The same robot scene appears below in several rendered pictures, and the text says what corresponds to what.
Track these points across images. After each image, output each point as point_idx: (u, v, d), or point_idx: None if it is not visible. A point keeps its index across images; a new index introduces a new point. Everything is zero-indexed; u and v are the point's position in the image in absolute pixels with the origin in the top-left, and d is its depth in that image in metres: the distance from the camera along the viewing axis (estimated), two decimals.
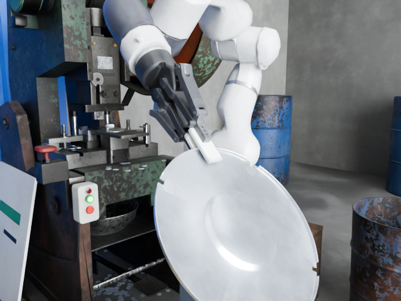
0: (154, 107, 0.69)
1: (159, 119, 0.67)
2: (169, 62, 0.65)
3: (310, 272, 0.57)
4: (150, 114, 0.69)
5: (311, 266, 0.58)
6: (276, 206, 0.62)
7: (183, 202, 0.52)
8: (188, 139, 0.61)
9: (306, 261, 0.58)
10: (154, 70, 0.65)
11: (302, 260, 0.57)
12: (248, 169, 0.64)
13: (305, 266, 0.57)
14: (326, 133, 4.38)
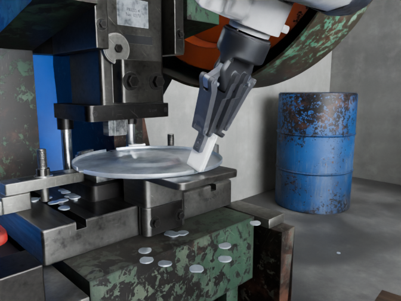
0: (215, 75, 0.52)
1: (212, 98, 0.53)
2: None
3: None
4: (213, 83, 0.51)
5: None
6: (148, 171, 0.62)
7: (182, 153, 0.80)
8: (212, 143, 0.60)
9: (92, 170, 0.63)
10: None
11: (95, 169, 0.64)
12: (193, 169, 0.64)
13: (90, 169, 0.64)
14: (384, 140, 3.54)
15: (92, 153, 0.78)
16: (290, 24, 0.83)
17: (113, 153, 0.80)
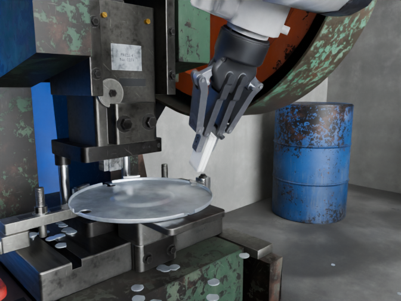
0: (205, 74, 0.52)
1: (203, 97, 0.53)
2: None
3: (181, 214, 0.65)
4: (201, 82, 0.51)
5: (187, 212, 0.66)
6: (190, 195, 0.77)
7: (111, 189, 0.82)
8: (210, 143, 0.59)
9: (184, 211, 0.67)
10: (254, 65, 0.53)
11: (181, 210, 0.67)
12: (185, 185, 0.84)
13: (179, 212, 0.66)
14: (380, 148, 3.57)
15: (95, 218, 0.63)
16: (270, 70, 0.88)
17: (91, 212, 0.67)
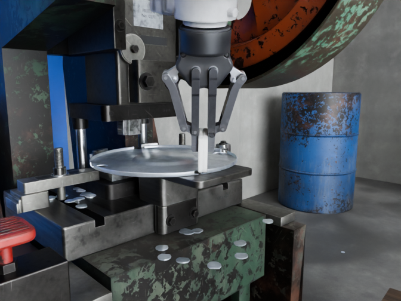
0: (170, 71, 0.54)
1: (173, 94, 0.55)
2: (230, 53, 0.53)
3: (144, 149, 0.85)
4: (164, 79, 0.54)
5: (139, 149, 0.85)
6: (116, 157, 0.74)
7: (194, 168, 0.65)
8: (201, 142, 0.59)
9: (139, 150, 0.84)
10: (216, 55, 0.51)
11: (141, 150, 0.83)
12: None
13: (144, 149, 0.84)
14: (386, 140, 3.55)
15: None
16: None
17: (213, 153, 0.80)
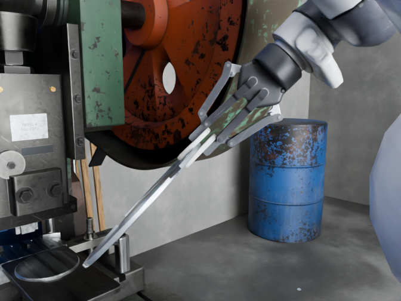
0: (277, 110, 0.59)
1: None
2: (252, 59, 0.58)
3: None
4: None
5: None
6: (106, 242, 0.65)
7: (170, 178, 0.58)
8: (209, 138, 0.62)
9: None
10: None
11: None
12: None
13: None
14: (360, 162, 3.57)
15: (174, 165, 0.77)
16: None
17: (180, 162, 0.73)
